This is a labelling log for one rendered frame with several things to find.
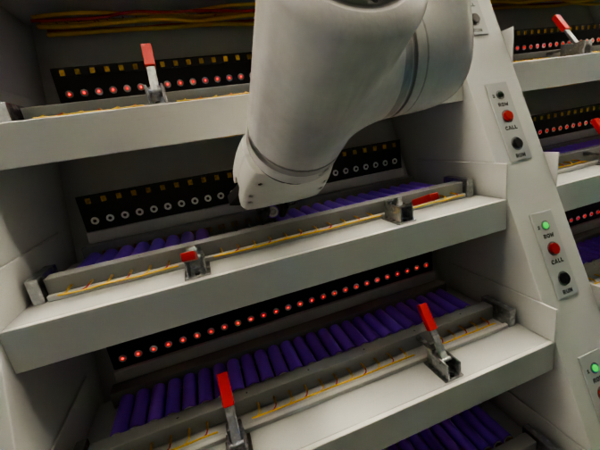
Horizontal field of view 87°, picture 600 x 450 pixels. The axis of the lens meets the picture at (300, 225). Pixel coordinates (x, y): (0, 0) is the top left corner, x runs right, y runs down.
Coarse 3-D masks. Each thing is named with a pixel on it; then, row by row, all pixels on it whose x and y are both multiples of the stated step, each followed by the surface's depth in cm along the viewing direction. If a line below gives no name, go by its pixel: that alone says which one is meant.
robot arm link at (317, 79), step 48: (288, 0) 14; (336, 0) 14; (384, 0) 14; (288, 48) 15; (336, 48) 14; (384, 48) 15; (288, 96) 18; (336, 96) 17; (384, 96) 20; (288, 144) 22; (336, 144) 23
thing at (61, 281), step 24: (408, 192) 47; (432, 192) 47; (456, 192) 49; (312, 216) 42; (336, 216) 43; (360, 216) 44; (216, 240) 39; (240, 240) 40; (264, 240) 41; (96, 264) 36; (120, 264) 36; (144, 264) 37; (168, 264) 37; (48, 288) 34; (72, 288) 35
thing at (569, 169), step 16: (560, 112) 70; (576, 112) 72; (592, 112) 74; (544, 128) 70; (560, 128) 71; (576, 128) 73; (592, 128) 75; (544, 144) 70; (560, 144) 69; (576, 144) 69; (592, 144) 66; (560, 160) 57; (576, 160) 57; (592, 160) 60; (560, 176) 52; (576, 176) 51; (592, 176) 50; (560, 192) 48; (576, 192) 49; (592, 192) 50
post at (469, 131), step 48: (480, 0) 50; (480, 48) 48; (480, 96) 47; (432, 144) 56; (480, 144) 47; (528, 144) 47; (528, 192) 46; (480, 240) 51; (528, 240) 45; (528, 288) 45; (576, 336) 44; (528, 384) 49; (576, 384) 43; (576, 432) 43
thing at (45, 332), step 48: (480, 192) 49; (48, 240) 41; (96, 240) 47; (336, 240) 39; (384, 240) 40; (432, 240) 42; (0, 288) 30; (144, 288) 34; (192, 288) 34; (240, 288) 35; (288, 288) 37; (0, 336) 29; (48, 336) 30; (96, 336) 32; (144, 336) 33
